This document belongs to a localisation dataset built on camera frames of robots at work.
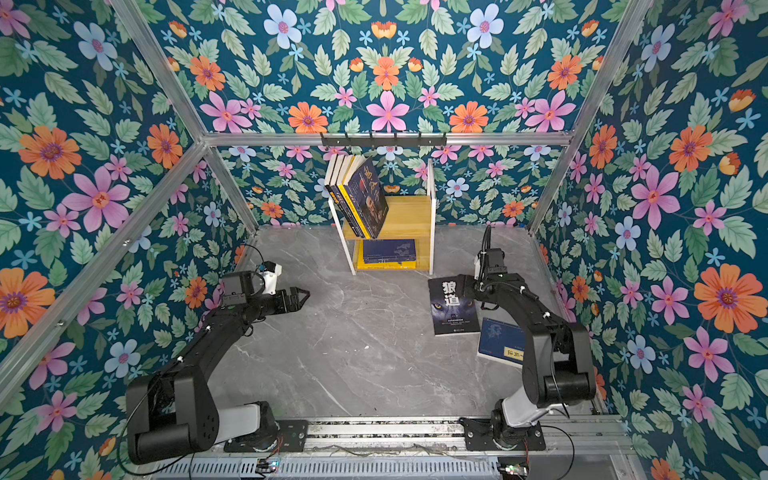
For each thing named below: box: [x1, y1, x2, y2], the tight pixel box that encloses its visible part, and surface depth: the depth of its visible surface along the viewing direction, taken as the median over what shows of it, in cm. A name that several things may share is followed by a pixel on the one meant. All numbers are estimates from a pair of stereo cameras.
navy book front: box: [363, 239, 416, 264], surface depth 104 cm
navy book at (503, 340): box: [478, 317, 525, 365], surface depth 91 cm
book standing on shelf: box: [324, 153, 338, 187], surface depth 80 cm
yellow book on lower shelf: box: [357, 239, 417, 270], surface depth 104 cm
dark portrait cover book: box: [344, 158, 389, 239], surface depth 86 cm
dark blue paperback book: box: [324, 154, 364, 238], surface depth 80 cm
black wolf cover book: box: [428, 275, 481, 335], surface depth 97 cm
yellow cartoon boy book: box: [338, 155, 371, 240], surface depth 82 cm
